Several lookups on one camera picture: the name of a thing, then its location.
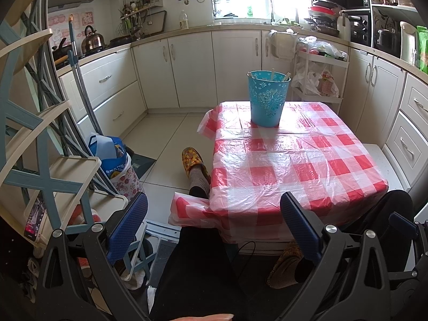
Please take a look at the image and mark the black frying pan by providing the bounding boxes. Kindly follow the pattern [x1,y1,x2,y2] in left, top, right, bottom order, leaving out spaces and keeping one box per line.
[306,18,340,37]

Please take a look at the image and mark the blue plastic bag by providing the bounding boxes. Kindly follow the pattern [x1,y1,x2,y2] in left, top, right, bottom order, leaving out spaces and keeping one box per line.
[89,135,128,183]

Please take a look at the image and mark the white trolley rack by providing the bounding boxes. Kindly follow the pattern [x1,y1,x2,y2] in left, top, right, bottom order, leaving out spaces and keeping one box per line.
[294,35,350,114]

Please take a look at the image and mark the person's left leg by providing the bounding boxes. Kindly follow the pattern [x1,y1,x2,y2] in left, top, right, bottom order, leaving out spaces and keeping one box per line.
[149,165,255,321]

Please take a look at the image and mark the white fluffy slipper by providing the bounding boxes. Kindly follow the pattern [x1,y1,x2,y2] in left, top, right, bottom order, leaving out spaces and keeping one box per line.
[120,267,149,291]

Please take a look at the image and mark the dark floor mat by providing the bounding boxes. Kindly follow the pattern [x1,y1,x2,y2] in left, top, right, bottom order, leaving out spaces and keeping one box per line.
[129,150,158,181]

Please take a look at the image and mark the pink wall stickers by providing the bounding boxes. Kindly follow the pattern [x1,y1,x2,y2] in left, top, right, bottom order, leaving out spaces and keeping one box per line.
[47,12,96,51]

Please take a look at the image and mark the white hanging bin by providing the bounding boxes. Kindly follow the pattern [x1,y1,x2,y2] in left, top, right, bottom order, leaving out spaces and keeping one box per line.
[267,30,296,60]

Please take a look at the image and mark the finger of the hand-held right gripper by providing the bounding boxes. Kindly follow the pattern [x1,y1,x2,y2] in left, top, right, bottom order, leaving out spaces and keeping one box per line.
[388,212,420,241]
[389,237,428,290]

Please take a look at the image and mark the blue beige shelf rack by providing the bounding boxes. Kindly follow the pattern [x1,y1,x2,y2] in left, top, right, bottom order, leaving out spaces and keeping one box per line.
[0,0,148,285]

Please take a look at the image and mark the black wok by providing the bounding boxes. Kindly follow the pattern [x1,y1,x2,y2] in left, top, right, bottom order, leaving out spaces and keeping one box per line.
[52,38,72,61]

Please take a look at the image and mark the floral print bag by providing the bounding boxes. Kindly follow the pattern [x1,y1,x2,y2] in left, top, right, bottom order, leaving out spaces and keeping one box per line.
[109,154,143,201]

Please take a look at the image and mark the red pan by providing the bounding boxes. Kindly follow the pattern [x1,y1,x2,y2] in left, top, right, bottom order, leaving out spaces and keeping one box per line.
[309,5,337,16]

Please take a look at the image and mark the blue plastic bucket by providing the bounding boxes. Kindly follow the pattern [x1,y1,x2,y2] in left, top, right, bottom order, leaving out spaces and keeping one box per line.
[247,70,291,128]

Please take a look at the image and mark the black electric cooker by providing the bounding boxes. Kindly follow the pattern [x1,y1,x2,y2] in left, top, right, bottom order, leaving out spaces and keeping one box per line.
[374,28,402,57]

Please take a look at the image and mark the black toaster oven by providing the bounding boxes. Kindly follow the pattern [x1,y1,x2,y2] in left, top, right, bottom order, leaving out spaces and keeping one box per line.
[344,13,372,45]

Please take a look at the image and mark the clear plastic bags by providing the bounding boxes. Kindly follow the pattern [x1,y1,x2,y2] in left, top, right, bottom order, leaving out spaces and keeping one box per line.
[297,36,348,61]

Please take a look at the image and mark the chrome faucet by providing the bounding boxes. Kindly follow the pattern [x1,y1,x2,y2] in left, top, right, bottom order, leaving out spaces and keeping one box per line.
[262,0,276,22]

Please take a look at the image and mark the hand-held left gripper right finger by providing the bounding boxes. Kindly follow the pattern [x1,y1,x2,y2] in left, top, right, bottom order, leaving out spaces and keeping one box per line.
[280,192,398,321]

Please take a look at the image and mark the white plastic bags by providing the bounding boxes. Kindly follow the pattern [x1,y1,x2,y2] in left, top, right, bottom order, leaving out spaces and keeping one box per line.
[291,68,340,98]

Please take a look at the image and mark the white bench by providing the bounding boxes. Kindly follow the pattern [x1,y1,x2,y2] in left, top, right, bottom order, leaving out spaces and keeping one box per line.
[363,143,407,194]

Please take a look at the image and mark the bunch of wooden chopsticks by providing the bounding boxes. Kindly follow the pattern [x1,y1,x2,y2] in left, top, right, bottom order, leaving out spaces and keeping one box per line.
[270,68,291,82]

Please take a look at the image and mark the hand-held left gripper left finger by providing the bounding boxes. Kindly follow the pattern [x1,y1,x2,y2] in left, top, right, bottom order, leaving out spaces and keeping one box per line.
[37,192,158,321]

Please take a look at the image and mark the red white checkered tablecloth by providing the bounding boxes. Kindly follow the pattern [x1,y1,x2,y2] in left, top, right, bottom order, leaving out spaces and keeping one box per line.
[168,101,389,243]

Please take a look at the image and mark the white kitchen base cabinets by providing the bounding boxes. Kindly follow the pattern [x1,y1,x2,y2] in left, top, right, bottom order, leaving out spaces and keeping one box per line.
[58,28,428,188]

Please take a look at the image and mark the white electric water boiler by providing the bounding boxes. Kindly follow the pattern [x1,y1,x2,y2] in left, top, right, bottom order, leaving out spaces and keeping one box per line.
[399,21,418,66]

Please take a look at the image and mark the green bag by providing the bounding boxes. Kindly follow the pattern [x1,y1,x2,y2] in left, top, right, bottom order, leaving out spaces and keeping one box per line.
[415,26,428,71]

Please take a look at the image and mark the steel kettle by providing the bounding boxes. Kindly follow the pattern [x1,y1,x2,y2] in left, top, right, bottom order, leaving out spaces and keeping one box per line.
[81,25,105,52]

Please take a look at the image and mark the smartphone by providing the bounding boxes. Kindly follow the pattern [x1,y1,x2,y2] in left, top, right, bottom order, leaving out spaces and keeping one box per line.
[23,196,47,243]

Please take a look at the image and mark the white jug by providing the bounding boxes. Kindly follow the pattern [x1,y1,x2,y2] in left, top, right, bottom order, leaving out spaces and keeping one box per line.
[336,15,350,41]

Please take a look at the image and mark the wall-mounted utensil rack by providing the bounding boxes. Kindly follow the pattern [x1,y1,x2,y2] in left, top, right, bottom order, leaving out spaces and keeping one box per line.
[119,0,164,30]

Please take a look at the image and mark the metal kitchen shelf rack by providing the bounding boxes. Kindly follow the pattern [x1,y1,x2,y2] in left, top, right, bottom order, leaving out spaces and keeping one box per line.
[341,0,422,51]

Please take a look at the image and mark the grey mop pole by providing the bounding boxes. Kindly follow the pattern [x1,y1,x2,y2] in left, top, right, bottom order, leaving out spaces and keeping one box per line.
[68,15,104,136]

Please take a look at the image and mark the person's left hand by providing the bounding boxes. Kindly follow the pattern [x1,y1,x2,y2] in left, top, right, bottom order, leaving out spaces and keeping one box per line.
[174,313,235,321]

